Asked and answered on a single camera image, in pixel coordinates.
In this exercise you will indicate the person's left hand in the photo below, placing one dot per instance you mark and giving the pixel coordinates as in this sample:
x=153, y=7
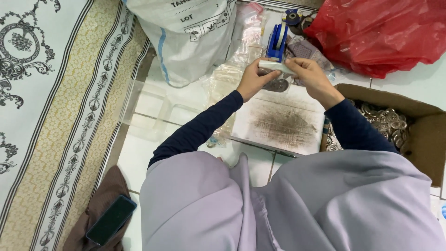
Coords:
x=252, y=82

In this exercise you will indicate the brown cloth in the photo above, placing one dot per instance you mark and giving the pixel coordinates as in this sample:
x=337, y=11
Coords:
x=99, y=212

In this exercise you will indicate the person's lilac garment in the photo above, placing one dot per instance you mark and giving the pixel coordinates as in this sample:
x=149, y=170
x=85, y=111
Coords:
x=292, y=205

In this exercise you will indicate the cardboard box of metal discs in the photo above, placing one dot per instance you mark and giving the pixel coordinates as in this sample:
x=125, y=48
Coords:
x=397, y=129

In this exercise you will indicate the person's right hand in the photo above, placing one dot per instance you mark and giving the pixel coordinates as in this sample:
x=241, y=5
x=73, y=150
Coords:
x=312, y=82

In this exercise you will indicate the white woven sack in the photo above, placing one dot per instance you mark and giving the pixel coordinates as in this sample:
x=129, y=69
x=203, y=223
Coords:
x=188, y=35

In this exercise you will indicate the blue tape dispenser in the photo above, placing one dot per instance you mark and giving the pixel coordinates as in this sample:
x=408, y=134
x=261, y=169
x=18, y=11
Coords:
x=277, y=43

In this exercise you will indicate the dark smartphone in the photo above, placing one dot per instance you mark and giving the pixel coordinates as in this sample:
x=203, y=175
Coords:
x=111, y=220

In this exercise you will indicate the clear plastic pouch with discs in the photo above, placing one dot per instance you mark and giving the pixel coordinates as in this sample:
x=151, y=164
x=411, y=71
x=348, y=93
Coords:
x=277, y=75

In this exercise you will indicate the red plastic bag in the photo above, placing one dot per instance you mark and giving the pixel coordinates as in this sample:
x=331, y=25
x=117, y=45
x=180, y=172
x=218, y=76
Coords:
x=379, y=35

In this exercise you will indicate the patterned grey pouch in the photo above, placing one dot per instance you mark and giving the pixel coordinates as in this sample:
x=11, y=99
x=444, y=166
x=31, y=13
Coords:
x=308, y=54

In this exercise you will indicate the pile of clear plastic pouches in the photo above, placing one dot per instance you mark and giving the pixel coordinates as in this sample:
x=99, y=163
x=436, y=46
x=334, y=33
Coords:
x=233, y=73

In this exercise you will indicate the white stained work board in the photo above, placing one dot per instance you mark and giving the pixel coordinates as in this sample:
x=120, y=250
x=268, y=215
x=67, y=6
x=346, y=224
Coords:
x=280, y=122

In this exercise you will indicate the patterned floor mat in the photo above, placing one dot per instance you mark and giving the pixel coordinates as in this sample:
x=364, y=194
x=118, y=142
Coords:
x=59, y=115

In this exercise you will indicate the clear plastic container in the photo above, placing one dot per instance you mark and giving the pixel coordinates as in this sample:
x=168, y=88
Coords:
x=149, y=108

